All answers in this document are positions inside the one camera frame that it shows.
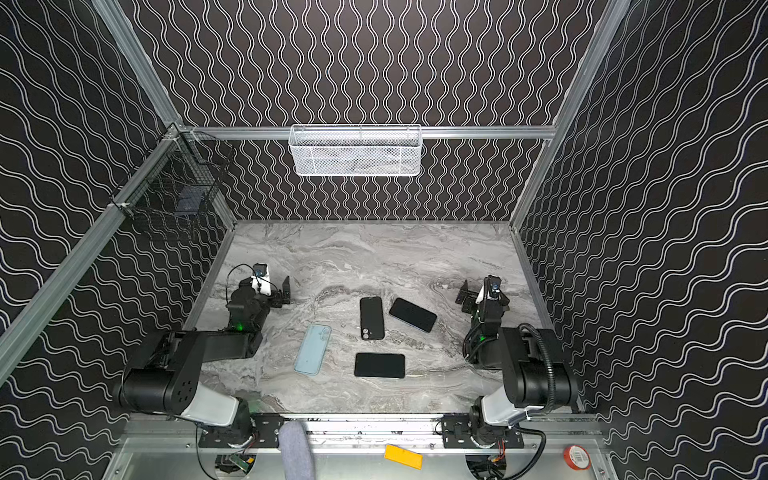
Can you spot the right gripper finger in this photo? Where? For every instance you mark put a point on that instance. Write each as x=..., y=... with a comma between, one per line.
x=469, y=306
x=464, y=292

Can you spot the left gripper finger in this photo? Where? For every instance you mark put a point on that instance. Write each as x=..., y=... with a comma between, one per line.
x=286, y=291
x=276, y=299

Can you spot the white wire basket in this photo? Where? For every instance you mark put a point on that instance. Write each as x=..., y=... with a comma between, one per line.
x=356, y=150

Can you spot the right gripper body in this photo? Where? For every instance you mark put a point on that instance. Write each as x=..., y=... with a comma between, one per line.
x=472, y=300

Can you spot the black wire basket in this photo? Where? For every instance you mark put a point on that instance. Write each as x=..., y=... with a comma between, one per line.
x=181, y=197

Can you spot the light blue phone case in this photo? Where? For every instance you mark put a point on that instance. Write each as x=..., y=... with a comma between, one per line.
x=311, y=353

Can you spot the yellow flat block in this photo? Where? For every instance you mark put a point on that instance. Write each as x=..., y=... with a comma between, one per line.
x=403, y=457

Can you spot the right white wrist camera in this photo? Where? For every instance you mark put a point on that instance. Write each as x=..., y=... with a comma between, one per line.
x=490, y=290

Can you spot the red tape roll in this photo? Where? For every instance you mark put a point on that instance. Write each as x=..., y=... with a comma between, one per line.
x=577, y=458

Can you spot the black phone lying flat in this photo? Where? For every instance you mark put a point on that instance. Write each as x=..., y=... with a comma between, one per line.
x=379, y=365

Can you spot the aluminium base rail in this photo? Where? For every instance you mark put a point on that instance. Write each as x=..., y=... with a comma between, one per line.
x=334, y=433

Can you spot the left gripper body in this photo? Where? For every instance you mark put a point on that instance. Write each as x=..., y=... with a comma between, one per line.
x=275, y=294

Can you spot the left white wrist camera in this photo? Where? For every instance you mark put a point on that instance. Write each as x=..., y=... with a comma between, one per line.
x=260, y=280

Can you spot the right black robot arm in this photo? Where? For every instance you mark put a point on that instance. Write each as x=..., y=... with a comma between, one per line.
x=536, y=380

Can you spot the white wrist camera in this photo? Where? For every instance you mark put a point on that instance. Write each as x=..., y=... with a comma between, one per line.
x=490, y=290
x=260, y=280

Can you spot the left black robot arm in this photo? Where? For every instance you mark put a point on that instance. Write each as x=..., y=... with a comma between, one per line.
x=163, y=376

